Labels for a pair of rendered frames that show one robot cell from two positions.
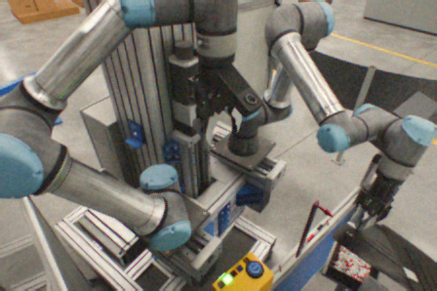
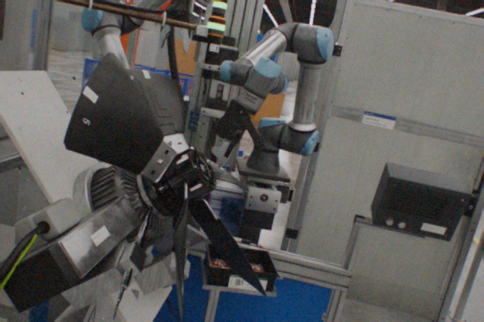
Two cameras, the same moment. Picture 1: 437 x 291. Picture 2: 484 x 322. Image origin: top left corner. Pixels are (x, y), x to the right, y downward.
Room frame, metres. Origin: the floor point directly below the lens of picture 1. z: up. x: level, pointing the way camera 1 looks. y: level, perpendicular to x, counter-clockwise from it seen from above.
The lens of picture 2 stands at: (-0.40, -1.44, 1.50)
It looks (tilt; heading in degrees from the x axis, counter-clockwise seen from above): 13 degrees down; 47
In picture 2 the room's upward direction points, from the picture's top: 11 degrees clockwise
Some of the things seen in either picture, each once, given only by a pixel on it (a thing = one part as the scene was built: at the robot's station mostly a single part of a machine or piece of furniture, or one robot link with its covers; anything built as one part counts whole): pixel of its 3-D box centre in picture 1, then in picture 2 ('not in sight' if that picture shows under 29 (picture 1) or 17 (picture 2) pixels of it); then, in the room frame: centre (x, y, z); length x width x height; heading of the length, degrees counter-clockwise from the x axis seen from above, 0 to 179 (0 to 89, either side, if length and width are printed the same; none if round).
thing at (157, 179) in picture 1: (161, 187); not in sight; (0.60, 0.19, 1.20); 0.13 x 0.12 x 0.14; 17
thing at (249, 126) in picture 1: (247, 115); (271, 132); (1.01, -0.11, 1.20); 0.13 x 0.12 x 0.14; 115
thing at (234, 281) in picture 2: (355, 258); (238, 267); (0.55, -0.53, 0.85); 0.22 x 0.17 x 0.07; 147
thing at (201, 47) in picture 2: not in sight; (208, 48); (0.28, -0.52, 1.50); 0.09 x 0.07 x 0.10; 166
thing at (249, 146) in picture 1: (244, 137); (265, 157); (1.00, -0.11, 1.09); 0.15 x 0.15 x 0.10
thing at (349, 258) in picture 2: (370, 172); (353, 243); (0.91, -0.69, 0.96); 0.03 x 0.03 x 0.20; 41
